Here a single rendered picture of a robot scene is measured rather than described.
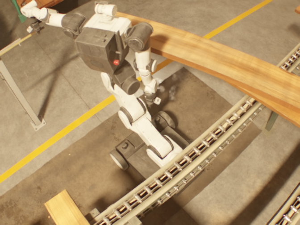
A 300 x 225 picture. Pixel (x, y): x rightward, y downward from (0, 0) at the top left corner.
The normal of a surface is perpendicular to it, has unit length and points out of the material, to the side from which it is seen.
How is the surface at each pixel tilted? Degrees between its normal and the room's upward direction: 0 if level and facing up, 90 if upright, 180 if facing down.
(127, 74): 48
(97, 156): 0
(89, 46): 91
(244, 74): 0
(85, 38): 3
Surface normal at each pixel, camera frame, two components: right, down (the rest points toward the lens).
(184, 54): -0.05, -0.58
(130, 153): 0.44, 0.00
